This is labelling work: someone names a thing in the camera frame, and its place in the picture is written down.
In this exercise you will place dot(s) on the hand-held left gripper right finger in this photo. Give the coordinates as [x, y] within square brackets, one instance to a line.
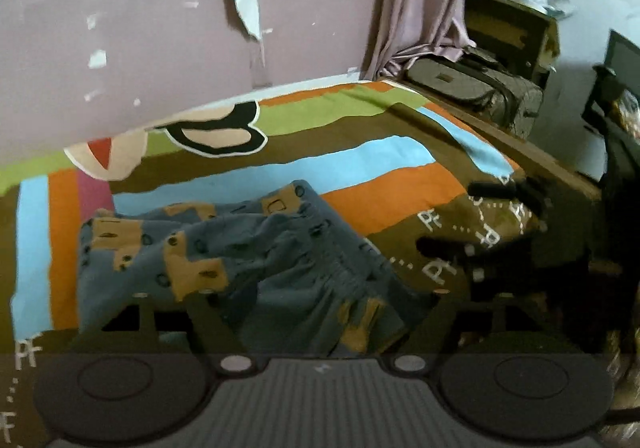
[436, 327]

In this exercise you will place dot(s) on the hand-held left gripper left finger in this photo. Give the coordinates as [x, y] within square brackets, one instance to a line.
[200, 323]

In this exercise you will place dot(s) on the pink curtain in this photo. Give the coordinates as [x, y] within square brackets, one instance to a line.
[425, 3]

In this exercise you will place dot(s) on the striped printed blanket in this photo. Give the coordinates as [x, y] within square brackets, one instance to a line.
[350, 168]

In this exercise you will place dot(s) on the blue car print pants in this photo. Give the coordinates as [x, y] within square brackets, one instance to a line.
[300, 268]

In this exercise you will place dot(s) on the brown wooden cabinet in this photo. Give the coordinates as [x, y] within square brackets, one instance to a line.
[505, 23]

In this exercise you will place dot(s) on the dark television stand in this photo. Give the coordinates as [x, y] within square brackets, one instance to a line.
[617, 153]

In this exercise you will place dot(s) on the grey suitcase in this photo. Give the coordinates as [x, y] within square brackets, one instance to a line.
[462, 83]

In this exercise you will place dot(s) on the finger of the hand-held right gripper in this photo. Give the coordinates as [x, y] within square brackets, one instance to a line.
[505, 195]
[450, 248]

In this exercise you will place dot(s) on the black television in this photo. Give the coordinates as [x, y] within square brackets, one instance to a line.
[622, 63]

